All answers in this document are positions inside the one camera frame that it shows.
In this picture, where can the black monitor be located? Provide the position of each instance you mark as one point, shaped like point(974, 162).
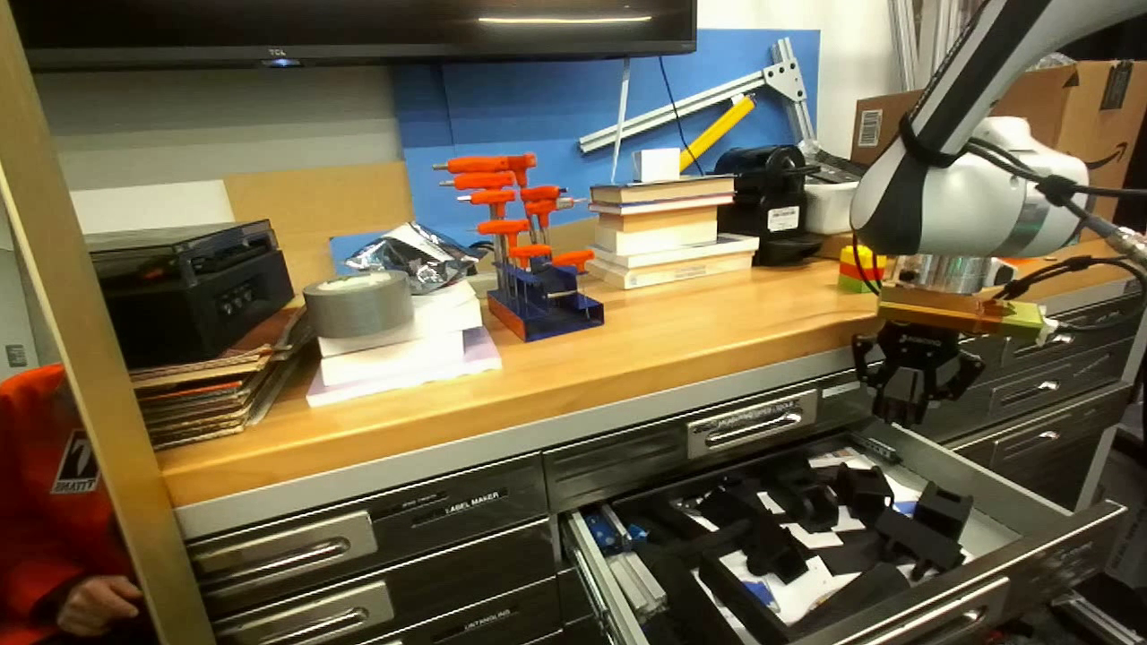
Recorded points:
point(280, 34)

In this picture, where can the stacked toy blocks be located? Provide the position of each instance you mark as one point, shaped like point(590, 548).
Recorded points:
point(860, 268)

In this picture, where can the open grey tool drawer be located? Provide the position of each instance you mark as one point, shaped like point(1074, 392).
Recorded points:
point(782, 548)

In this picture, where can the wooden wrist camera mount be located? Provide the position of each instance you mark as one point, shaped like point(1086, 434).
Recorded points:
point(979, 316)

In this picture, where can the white paper stack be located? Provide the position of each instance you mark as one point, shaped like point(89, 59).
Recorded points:
point(442, 341)

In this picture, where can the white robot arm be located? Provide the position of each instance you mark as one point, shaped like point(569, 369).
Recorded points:
point(1004, 40)

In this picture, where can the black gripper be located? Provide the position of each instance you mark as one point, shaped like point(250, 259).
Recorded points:
point(915, 348)

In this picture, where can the stack of books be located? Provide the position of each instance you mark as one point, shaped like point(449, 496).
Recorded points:
point(649, 235)

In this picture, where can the wooden post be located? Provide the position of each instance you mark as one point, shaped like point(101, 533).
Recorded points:
point(81, 327)

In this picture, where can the person in red jacket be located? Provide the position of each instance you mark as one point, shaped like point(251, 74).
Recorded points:
point(61, 562)

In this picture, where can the black equipment case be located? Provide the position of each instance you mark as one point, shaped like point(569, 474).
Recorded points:
point(189, 292)

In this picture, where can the black cube part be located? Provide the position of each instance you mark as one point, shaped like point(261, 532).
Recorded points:
point(944, 511)

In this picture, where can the black bracket part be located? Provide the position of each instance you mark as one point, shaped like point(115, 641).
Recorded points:
point(926, 545)

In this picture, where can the cardboard box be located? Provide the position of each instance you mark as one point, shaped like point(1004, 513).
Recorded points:
point(1074, 119)

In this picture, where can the black label printer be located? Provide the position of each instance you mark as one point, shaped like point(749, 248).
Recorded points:
point(768, 203)

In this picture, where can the orange hex key set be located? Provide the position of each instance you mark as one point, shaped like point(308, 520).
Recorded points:
point(538, 287)

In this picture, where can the grey duct tape roll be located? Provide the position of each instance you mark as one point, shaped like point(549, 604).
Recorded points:
point(360, 305)

